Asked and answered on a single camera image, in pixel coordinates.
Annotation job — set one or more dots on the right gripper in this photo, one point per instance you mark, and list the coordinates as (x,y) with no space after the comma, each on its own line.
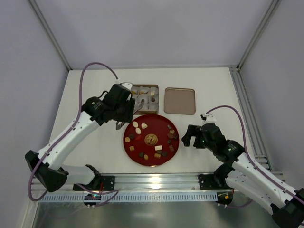
(196,137)

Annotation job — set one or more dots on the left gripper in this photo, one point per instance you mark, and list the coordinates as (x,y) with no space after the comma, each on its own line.
(129,110)

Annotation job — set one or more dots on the gold tin box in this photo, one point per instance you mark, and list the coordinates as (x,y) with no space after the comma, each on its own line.
(151,103)

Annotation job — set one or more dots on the gold tin lid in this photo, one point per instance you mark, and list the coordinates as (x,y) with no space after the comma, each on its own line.
(179,101)

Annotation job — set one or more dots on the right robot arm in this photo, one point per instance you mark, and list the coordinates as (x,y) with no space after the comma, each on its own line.
(239,171)

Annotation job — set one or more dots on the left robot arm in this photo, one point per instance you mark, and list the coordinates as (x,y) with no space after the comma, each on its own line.
(47,163)

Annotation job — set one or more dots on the dark chocolate right edge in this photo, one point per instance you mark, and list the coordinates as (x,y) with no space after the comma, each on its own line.
(175,136)

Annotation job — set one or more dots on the white oval chocolate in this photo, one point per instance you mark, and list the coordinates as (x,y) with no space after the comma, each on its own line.
(135,124)

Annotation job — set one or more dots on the large brown oval chocolate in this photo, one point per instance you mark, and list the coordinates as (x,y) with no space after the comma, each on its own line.
(170,135)

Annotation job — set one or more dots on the brown striped chocolate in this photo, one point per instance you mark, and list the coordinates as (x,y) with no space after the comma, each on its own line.
(171,148)

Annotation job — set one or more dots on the white hexagon chocolate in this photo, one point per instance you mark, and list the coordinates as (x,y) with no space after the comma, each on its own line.
(143,125)

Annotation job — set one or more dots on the dark chocolate bottom right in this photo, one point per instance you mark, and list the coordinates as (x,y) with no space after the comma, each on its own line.
(164,153)

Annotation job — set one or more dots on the white bar chocolate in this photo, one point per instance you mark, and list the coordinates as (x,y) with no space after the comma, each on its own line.
(158,148)

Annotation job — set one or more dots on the caramel square bottom chocolate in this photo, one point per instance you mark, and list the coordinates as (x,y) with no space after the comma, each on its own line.
(157,155)

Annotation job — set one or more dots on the red round tray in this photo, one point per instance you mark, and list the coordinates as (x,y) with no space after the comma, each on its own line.
(155,134)

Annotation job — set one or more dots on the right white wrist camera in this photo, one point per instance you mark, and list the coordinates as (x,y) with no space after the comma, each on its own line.
(208,118)

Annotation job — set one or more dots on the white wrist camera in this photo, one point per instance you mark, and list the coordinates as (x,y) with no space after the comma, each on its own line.
(127,85)
(208,118)

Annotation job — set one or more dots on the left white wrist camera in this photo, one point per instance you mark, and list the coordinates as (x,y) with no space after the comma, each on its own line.
(127,85)

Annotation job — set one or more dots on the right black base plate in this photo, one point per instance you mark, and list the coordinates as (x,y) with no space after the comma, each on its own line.
(208,182)

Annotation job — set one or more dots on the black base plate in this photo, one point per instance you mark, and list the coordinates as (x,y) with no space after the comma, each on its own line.
(208,182)
(101,183)

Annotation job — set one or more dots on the aluminium front rail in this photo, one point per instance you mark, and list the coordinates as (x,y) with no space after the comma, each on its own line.
(151,181)

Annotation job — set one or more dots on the right aluminium frame rail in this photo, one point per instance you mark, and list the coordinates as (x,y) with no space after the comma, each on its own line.
(255,136)

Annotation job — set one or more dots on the slotted cable duct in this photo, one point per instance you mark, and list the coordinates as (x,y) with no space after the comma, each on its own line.
(130,197)

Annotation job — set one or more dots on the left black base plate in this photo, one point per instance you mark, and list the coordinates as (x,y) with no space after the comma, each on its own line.
(101,183)

